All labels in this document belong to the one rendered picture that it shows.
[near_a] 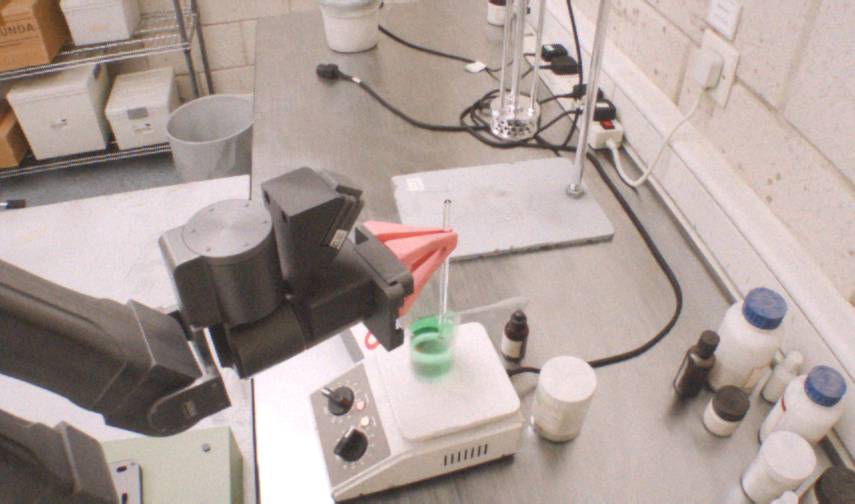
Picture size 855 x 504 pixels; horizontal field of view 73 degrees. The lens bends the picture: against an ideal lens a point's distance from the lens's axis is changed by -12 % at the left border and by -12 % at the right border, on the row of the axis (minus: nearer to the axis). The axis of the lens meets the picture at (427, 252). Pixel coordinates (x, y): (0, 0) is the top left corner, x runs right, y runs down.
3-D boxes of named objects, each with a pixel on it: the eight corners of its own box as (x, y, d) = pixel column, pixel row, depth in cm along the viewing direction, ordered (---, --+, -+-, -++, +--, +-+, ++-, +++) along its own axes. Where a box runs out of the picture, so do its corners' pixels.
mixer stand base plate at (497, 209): (413, 267, 87) (413, 261, 87) (390, 180, 102) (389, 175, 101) (616, 237, 92) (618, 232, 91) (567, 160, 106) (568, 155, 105)
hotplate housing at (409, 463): (333, 508, 62) (323, 471, 56) (309, 405, 71) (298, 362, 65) (538, 451, 66) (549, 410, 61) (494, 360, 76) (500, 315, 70)
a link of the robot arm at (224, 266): (244, 175, 43) (74, 236, 38) (294, 245, 38) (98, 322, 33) (268, 296, 51) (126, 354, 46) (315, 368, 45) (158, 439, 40)
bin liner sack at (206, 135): (187, 246, 223) (158, 150, 195) (194, 192, 247) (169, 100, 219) (279, 234, 228) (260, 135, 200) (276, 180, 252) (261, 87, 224)
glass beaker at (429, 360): (393, 363, 65) (390, 310, 59) (434, 337, 67) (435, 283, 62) (432, 401, 61) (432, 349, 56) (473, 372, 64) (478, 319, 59)
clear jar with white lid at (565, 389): (562, 390, 72) (573, 346, 67) (594, 428, 68) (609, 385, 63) (519, 412, 70) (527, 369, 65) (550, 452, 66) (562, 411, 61)
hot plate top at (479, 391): (403, 446, 58) (403, 441, 58) (371, 350, 67) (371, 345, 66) (523, 413, 61) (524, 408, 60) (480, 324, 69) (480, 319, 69)
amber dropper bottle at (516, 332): (514, 337, 78) (520, 298, 73) (531, 352, 76) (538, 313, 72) (495, 349, 77) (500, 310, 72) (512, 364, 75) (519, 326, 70)
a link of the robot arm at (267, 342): (274, 248, 46) (187, 286, 43) (312, 293, 43) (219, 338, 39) (287, 314, 51) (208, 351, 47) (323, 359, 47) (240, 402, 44)
